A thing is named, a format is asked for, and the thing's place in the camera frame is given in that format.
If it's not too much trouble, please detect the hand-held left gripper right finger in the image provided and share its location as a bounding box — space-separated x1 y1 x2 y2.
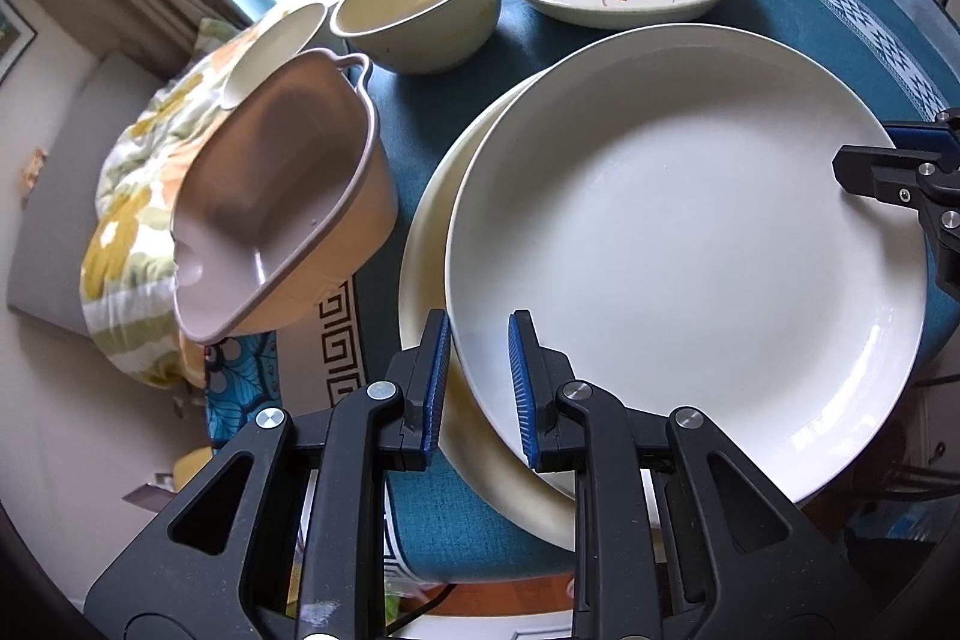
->
507 310 875 640

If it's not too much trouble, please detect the floral blanket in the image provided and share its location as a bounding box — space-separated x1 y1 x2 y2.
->
79 0 676 390

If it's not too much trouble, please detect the small orange wall sticker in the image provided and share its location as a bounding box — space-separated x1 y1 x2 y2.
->
16 147 50 191

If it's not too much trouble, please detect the pink pot with handles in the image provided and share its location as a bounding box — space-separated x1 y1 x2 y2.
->
171 49 398 345

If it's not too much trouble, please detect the cream bowl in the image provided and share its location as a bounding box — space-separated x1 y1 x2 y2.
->
330 0 502 77

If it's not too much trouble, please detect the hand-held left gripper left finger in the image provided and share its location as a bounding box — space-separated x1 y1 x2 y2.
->
84 308 452 640

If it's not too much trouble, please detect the framed wall picture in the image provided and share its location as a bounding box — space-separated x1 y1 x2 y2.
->
0 0 38 86

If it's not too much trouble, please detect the yellow object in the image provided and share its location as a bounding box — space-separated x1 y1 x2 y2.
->
171 447 218 498

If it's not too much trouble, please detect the colourful patterned cloth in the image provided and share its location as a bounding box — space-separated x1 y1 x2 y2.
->
202 272 391 611

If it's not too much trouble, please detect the large white plate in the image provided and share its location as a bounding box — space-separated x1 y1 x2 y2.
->
444 26 929 506

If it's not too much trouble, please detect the grey sofa cushion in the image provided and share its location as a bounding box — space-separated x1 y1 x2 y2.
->
6 51 177 341

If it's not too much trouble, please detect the large cream plate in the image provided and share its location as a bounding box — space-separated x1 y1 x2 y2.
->
397 70 578 547

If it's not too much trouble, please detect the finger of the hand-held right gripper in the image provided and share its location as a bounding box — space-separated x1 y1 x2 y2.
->
832 111 960 311

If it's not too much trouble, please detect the small cream dish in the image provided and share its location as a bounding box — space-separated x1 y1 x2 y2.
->
223 1 331 109

